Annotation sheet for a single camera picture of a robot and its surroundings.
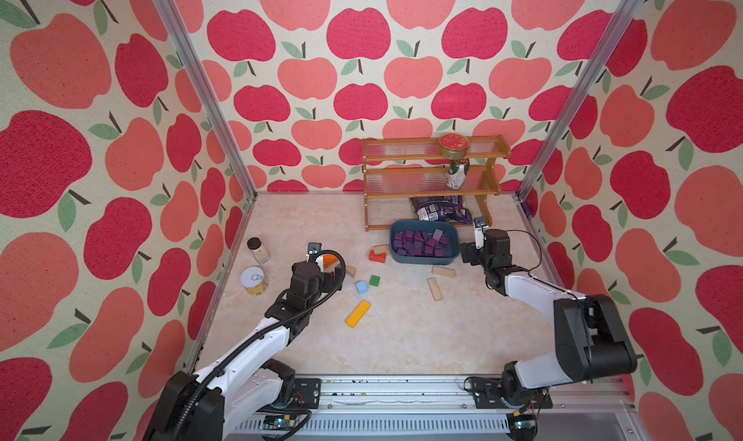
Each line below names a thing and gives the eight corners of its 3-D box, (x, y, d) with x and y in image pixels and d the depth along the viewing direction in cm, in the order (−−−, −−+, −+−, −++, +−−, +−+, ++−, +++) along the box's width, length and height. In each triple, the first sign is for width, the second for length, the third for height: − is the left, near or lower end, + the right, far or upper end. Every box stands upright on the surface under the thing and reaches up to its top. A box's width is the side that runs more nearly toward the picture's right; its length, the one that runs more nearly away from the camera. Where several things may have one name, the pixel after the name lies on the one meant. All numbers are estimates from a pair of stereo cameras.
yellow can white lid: (243, 296, 94) (237, 287, 90) (250, 275, 99) (244, 266, 95) (264, 296, 94) (259, 287, 90) (270, 275, 99) (265, 266, 95)
